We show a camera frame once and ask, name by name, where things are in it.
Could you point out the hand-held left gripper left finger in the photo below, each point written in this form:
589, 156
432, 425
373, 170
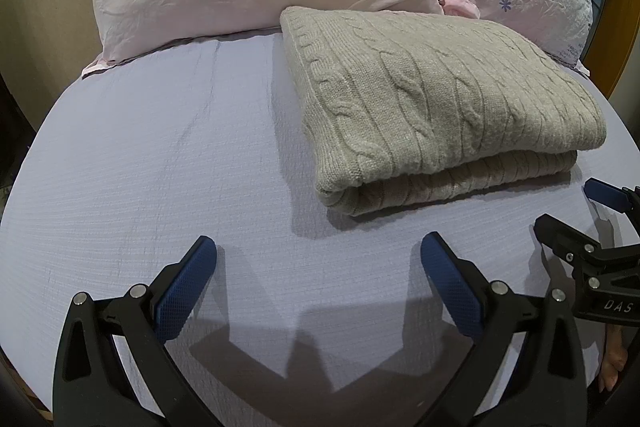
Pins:
182, 292

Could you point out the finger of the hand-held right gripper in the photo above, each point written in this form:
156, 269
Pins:
567, 239
607, 196

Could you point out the lavender bed sheet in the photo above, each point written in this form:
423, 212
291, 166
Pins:
165, 167

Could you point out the person's right hand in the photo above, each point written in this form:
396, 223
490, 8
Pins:
614, 357

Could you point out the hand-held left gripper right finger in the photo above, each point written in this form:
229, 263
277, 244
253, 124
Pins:
452, 287

